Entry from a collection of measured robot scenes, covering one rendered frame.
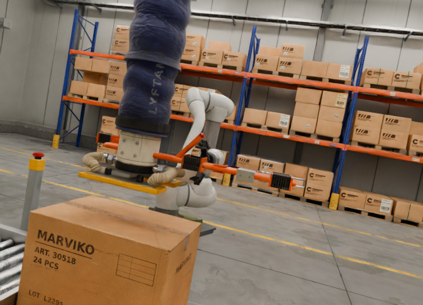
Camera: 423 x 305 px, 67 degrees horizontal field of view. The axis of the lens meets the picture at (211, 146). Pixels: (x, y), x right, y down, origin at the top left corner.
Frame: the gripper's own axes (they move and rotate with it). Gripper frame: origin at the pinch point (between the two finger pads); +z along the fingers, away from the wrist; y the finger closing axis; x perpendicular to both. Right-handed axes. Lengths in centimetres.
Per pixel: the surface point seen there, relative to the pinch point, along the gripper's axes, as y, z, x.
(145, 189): 11.6, 14.6, 13.8
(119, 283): 46, 20, 15
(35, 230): 36, 19, 54
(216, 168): 0.0, 3.3, -9.0
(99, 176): 10.9, 13.8, 34.1
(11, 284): 69, 6, 72
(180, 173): 5.8, -1.9, 6.6
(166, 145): 62, -843, 320
